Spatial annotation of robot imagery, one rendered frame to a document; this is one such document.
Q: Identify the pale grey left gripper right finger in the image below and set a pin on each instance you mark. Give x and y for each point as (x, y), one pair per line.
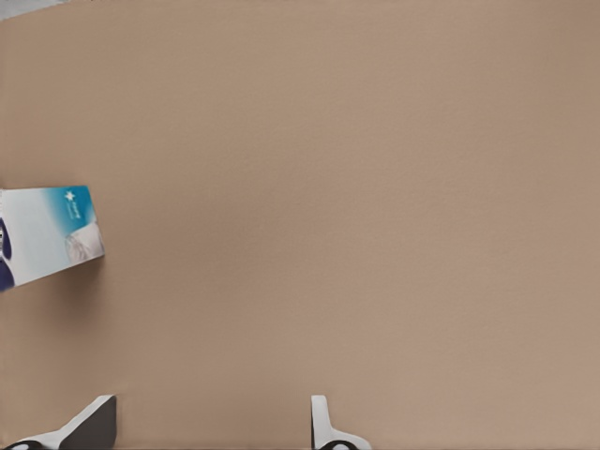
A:
(321, 422)

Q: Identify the white and teal printed box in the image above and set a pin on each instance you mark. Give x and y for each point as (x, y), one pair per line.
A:
(47, 232)

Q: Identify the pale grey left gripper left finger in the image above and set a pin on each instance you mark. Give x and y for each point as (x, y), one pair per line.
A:
(89, 424)

